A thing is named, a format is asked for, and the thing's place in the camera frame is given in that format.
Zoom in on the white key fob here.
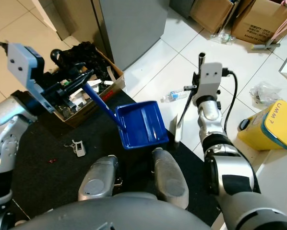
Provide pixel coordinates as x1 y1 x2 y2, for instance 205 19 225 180
64 139 86 158

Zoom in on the clear plastic water bottle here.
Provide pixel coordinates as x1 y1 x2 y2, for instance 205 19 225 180
160 89 188 103

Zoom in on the open cardboard box of junk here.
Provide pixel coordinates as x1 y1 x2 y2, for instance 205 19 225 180
40 42 125 128

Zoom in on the plain brown cardboard box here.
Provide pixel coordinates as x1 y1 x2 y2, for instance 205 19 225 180
190 0 236 34

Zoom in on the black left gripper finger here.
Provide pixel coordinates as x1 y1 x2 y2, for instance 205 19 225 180
61 69 96 90
66 81 93 100

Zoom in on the yellow plastic container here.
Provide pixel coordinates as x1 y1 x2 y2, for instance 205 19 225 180
237 99 287 151

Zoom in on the crumpled clear plastic bag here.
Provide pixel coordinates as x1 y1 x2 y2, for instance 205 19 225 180
249 81 284 107

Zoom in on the black floor mat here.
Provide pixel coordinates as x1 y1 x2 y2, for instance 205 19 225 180
9 89 223 226

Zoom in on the crushed clear plastic bottle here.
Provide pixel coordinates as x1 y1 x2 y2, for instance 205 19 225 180
209 32 236 46

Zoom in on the thin-handled broom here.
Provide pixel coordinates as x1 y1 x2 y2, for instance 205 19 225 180
174 51 207 143

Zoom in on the grey metal cabinet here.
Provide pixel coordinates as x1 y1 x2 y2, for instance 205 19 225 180
93 0 167 71

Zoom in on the silver robot left leg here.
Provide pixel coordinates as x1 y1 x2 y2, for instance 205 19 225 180
78 156 120 202

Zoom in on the small grey tool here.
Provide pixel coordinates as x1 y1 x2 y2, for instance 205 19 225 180
251 41 282 50

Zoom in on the silver robot right leg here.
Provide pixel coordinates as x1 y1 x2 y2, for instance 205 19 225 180
151 147 190 210

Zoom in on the silver robot leg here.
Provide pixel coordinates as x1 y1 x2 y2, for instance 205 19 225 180
151 147 190 210
78 156 120 202

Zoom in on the brown wooden door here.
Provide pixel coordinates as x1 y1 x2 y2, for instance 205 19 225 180
55 0 106 48

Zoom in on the blue plastic dustpan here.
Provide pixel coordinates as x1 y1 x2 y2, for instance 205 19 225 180
83 81 171 150

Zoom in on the pink cable bundle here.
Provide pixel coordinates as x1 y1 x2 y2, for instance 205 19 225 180
271 0 287 44

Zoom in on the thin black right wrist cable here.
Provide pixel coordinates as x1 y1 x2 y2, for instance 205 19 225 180
222 68 239 135

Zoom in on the printed brown cardboard box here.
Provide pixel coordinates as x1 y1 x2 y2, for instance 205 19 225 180
230 0 287 47

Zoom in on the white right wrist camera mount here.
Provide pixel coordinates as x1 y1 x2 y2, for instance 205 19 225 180
193 61 224 107

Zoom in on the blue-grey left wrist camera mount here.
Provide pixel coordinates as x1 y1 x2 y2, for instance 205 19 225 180
7 43 56 114

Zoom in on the grey robot torso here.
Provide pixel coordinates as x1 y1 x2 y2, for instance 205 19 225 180
9 192 223 230

